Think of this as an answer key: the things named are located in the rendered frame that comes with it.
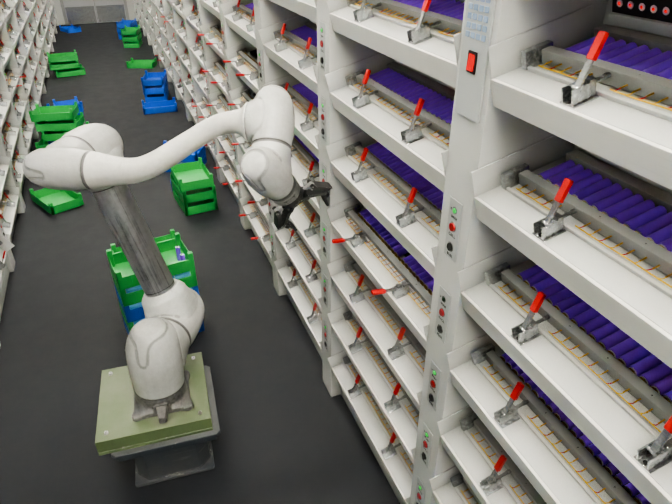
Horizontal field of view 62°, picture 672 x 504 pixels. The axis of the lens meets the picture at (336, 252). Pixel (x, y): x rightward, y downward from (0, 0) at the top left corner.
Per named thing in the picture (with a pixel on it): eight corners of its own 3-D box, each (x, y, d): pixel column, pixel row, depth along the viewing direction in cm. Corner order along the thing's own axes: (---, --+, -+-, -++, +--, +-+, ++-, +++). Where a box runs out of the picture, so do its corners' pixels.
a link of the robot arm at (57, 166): (74, 153, 139) (99, 136, 151) (5, 151, 141) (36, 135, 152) (86, 201, 145) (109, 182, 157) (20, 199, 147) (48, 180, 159)
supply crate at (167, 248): (119, 290, 216) (115, 273, 212) (109, 266, 231) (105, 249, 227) (195, 269, 229) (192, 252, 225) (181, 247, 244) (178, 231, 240)
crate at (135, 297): (124, 307, 221) (119, 290, 216) (113, 282, 236) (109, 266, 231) (197, 285, 233) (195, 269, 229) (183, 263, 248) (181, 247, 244)
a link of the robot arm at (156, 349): (124, 398, 170) (109, 341, 159) (147, 360, 186) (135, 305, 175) (175, 402, 169) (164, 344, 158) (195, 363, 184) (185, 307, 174)
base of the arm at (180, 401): (131, 432, 166) (128, 418, 163) (133, 383, 184) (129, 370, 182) (194, 418, 170) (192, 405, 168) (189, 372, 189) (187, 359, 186)
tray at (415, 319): (430, 355, 127) (423, 326, 122) (333, 233, 176) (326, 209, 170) (504, 318, 131) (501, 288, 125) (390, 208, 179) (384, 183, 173)
